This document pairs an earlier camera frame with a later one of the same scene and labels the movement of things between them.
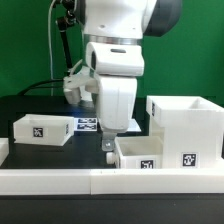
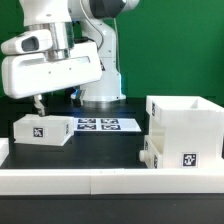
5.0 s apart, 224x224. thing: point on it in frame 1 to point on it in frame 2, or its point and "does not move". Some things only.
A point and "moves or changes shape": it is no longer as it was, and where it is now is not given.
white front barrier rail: (111, 181) does not move
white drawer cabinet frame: (190, 128) does not move
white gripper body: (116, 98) to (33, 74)
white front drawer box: (137, 152) moves or changes shape
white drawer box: (43, 129) does not move
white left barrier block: (4, 150) does not move
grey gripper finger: (108, 141) to (38, 103)
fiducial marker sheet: (91, 125) does not move
